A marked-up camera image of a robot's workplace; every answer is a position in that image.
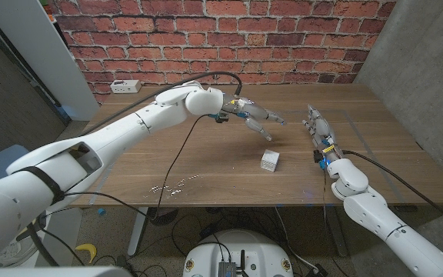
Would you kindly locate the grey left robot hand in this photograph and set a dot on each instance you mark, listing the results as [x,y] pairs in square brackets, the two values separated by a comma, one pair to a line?
[252,109]

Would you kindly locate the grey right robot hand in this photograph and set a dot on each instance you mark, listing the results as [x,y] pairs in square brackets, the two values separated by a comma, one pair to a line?
[323,132]

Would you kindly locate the white cube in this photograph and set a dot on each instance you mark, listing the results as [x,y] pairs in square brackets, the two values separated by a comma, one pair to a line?
[270,161]

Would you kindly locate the clear cellophane sheet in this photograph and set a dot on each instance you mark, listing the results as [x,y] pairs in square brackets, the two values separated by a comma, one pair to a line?
[167,189]

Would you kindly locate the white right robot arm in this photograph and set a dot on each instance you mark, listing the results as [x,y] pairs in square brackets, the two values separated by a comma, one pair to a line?
[379,219]

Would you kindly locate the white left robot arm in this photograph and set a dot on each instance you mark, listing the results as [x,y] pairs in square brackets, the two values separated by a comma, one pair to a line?
[110,134]

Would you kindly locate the red brick print backdrop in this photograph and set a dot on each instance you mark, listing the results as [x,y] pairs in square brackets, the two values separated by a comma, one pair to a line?
[221,38]

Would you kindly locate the grey table leg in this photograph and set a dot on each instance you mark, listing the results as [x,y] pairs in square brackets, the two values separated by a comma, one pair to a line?
[337,234]

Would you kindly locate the white power strip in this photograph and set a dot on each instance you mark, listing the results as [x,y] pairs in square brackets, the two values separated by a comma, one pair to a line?
[125,86]

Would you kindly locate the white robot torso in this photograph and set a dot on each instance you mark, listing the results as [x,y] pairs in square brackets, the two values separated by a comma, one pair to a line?
[244,246]

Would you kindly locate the black power adapter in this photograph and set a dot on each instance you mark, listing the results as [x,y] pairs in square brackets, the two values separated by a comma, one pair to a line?
[317,270]

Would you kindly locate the black antenna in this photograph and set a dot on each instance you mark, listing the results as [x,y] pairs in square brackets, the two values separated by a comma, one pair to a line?
[242,263]

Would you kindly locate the small grey electronics box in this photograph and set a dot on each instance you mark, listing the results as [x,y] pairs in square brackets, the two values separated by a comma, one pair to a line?
[227,269]

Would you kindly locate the white table leg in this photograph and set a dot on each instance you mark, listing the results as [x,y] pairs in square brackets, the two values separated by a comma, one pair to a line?
[137,231]

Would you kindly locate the small blue floor object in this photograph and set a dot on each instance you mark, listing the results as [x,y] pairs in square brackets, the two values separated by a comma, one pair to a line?
[101,211]

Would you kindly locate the yellow banana toy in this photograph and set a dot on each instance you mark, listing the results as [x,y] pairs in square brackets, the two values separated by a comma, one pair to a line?
[87,251]

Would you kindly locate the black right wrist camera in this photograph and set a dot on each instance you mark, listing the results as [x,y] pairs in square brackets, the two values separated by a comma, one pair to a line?
[317,155]

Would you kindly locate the white wall panel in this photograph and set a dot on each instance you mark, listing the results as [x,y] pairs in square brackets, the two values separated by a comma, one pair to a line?
[33,46]

